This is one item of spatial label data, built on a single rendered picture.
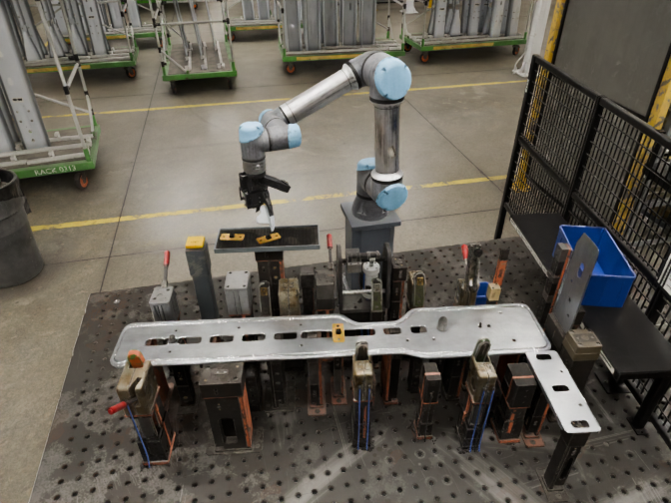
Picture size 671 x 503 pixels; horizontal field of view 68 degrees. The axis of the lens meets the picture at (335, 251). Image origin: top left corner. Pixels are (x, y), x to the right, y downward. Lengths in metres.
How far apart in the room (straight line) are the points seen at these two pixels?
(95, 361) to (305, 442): 0.90
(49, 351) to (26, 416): 0.46
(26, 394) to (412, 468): 2.20
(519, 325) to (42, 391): 2.47
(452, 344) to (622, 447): 0.65
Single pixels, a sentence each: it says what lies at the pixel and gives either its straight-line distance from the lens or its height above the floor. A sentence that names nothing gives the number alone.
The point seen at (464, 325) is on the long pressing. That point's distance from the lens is 1.70.
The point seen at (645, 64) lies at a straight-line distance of 3.70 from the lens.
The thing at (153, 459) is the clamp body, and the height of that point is 0.72.
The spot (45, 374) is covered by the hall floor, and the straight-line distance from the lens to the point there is 3.28.
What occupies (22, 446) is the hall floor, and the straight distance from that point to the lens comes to 2.99.
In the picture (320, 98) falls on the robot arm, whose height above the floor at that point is 1.61.
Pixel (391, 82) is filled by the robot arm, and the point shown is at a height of 1.68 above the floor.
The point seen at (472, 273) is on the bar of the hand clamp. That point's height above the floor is 1.11.
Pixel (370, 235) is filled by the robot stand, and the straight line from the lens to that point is 2.01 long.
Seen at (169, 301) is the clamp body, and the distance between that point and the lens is 1.75.
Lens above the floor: 2.14
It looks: 35 degrees down
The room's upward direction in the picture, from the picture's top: straight up
